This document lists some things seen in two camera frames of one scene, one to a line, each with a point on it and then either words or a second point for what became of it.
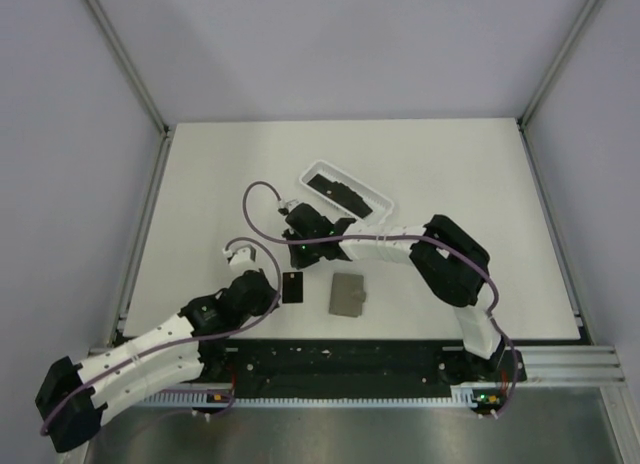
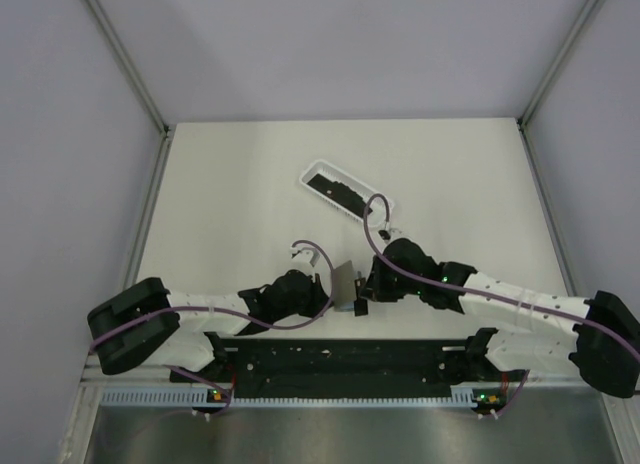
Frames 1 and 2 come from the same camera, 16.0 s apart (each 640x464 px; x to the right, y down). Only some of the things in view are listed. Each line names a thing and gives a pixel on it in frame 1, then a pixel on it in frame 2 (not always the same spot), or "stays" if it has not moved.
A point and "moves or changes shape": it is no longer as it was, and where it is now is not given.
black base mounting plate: (315, 364) stays
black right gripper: (299, 262) -> (374, 286)
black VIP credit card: (292, 287) moves or changes shape
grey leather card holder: (347, 294) moves or changes shape
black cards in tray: (340, 193) stays
